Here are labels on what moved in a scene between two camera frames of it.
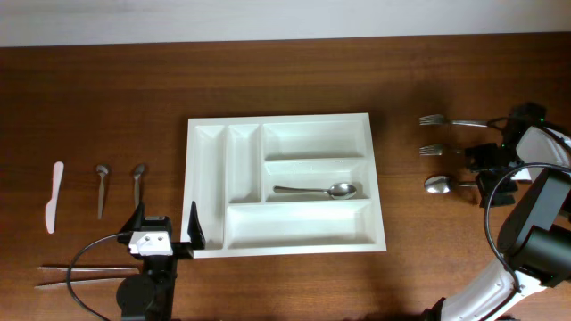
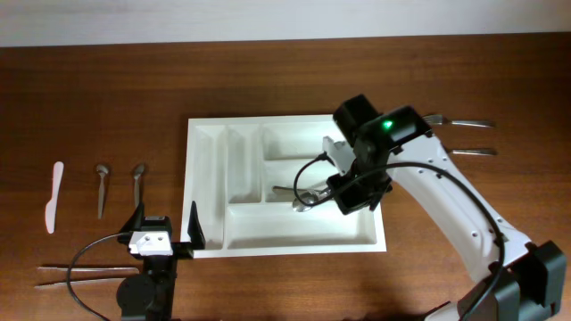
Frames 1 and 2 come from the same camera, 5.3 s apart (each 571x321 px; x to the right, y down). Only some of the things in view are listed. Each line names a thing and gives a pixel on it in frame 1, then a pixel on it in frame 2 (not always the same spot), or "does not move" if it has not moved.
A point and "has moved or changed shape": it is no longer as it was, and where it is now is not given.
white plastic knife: [52, 205] does not move
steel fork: [439, 119] does not move
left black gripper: [186, 249] does not move
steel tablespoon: [442, 184] has moved or changed shape
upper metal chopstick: [86, 269] does not move
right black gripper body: [492, 162] → [363, 190]
